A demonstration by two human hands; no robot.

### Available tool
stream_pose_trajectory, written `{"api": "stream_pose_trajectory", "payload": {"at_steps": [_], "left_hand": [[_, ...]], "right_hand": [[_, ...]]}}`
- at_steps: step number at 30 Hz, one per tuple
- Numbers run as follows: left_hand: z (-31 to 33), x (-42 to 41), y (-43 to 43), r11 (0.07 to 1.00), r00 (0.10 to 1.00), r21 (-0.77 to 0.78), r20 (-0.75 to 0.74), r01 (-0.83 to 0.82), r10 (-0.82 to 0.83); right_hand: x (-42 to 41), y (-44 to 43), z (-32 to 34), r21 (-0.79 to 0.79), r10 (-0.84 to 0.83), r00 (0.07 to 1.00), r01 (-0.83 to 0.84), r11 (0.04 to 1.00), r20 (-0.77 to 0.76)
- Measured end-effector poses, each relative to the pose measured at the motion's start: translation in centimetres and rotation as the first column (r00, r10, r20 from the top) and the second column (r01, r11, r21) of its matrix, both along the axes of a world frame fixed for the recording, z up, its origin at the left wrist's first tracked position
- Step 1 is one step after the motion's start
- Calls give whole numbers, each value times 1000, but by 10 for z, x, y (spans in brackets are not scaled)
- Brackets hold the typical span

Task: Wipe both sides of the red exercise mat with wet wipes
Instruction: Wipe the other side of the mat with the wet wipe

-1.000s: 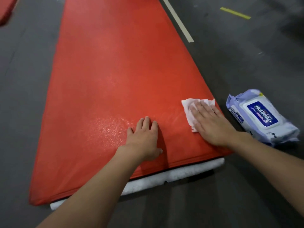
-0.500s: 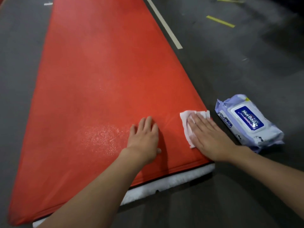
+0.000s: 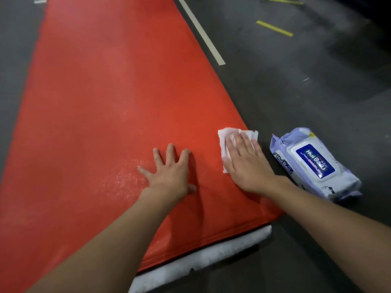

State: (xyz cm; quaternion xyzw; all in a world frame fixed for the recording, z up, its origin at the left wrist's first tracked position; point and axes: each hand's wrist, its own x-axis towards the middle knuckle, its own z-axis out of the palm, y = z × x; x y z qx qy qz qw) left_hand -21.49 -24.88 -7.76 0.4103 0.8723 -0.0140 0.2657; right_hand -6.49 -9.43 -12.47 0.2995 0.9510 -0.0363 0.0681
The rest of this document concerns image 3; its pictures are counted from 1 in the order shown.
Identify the person's left hand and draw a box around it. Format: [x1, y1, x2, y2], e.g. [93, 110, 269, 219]
[137, 143, 197, 206]

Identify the person's right hand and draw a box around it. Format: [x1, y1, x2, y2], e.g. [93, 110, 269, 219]
[223, 131, 294, 197]

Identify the white wet wipe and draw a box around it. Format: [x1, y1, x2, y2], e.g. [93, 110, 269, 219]
[217, 127, 259, 174]

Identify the pale blue wipes pack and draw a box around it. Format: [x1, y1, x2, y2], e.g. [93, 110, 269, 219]
[270, 127, 362, 202]

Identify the red mat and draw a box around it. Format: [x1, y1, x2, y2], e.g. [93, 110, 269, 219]
[0, 0, 285, 293]

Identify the person's right forearm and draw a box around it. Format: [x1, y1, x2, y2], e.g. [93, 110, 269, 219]
[268, 177, 391, 293]

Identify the person's left forearm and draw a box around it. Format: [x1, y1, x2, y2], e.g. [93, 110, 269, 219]
[26, 189, 178, 293]

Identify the white fluffy padding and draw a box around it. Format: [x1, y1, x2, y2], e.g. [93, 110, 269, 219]
[128, 225, 272, 293]

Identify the black gym machine frame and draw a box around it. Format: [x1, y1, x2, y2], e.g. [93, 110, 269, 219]
[334, 0, 391, 28]

